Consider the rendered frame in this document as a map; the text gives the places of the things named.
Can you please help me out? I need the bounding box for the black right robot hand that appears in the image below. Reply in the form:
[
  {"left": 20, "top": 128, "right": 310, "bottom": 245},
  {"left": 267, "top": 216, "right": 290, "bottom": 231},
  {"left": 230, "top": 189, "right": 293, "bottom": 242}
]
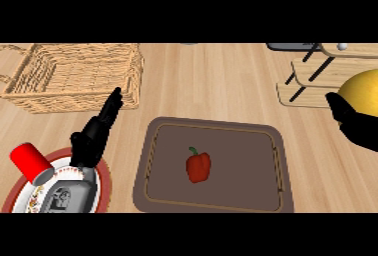
[{"left": 324, "top": 92, "right": 378, "bottom": 153}]

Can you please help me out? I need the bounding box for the yellow lemon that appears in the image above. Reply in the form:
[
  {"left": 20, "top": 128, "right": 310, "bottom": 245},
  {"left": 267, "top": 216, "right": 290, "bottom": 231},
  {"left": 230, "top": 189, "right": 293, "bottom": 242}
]
[{"left": 336, "top": 68, "right": 378, "bottom": 118}]

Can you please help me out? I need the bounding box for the wooden tiered shelf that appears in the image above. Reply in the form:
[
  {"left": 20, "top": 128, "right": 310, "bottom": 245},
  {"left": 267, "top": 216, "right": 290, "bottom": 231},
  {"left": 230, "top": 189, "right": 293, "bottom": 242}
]
[{"left": 274, "top": 43, "right": 378, "bottom": 109}]

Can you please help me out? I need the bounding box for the brown tray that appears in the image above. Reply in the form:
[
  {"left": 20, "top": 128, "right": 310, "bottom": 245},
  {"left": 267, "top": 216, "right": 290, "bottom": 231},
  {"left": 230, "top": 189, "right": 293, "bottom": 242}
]
[{"left": 131, "top": 116, "right": 296, "bottom": 214}]

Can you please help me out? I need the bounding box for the red can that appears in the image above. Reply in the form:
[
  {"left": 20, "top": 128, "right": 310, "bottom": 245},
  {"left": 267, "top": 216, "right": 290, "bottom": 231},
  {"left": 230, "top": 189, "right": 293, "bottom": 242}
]
[{"left": 8, "top": 142, "right": 56, "bottom": 187}]

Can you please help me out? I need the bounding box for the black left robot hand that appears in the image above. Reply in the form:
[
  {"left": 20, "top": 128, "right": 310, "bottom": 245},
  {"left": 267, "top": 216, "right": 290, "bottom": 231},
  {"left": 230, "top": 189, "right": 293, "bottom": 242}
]
[{"left": 68, "top": 86, "right": 125, "bottom": 169}]

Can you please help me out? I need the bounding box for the red bell pepper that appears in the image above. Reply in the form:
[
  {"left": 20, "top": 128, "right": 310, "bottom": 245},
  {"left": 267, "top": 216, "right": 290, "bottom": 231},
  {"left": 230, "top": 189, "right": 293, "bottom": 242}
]
[{"left": 184, "top": 146, "right": 212, "bottom": 184}]

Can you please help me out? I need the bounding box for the wicker basket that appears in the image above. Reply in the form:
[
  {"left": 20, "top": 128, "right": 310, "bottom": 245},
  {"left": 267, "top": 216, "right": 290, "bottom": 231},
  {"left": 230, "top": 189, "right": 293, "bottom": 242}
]
[{"left": 0, "top": 43, "right": 146, "bottom": 115}]

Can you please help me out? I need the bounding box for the red-rimmed white plate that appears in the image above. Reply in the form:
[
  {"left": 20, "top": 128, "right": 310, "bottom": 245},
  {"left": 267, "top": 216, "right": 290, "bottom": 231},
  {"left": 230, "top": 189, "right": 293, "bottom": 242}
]
[{"left": 0, "top": 146, "right": 113, "bottom": 214}]

